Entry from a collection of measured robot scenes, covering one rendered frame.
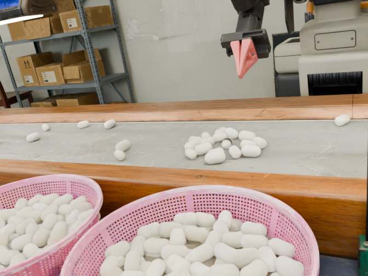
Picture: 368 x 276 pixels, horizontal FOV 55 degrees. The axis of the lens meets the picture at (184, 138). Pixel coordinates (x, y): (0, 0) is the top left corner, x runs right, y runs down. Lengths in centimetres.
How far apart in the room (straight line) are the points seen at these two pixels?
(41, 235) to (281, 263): 33
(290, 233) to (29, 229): 36
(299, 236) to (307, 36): 93
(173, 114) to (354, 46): 64
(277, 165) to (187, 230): 22
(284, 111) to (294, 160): 23
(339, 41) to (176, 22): 196
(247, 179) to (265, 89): 235
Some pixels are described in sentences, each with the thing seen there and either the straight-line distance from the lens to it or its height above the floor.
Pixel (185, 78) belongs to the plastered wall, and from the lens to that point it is 308.
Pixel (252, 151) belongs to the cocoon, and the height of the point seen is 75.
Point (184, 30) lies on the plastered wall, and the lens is 301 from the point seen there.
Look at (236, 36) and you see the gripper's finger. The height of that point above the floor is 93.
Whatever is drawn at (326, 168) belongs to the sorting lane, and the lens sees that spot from 59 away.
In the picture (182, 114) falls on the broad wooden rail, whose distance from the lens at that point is 91.
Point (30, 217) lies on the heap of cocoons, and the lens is 61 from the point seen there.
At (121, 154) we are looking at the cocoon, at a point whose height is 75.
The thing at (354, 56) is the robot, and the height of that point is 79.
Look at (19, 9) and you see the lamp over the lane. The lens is 77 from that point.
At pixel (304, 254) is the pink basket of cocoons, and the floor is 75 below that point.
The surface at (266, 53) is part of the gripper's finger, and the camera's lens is 82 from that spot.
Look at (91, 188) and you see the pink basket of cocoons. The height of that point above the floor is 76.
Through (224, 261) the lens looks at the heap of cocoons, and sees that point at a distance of 42.
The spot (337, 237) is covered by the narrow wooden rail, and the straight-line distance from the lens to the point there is 50.
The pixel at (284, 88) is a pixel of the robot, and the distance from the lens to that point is 158.
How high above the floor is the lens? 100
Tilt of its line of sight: 20 degrees down
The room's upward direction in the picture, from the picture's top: 9 degrees counter-clockwise
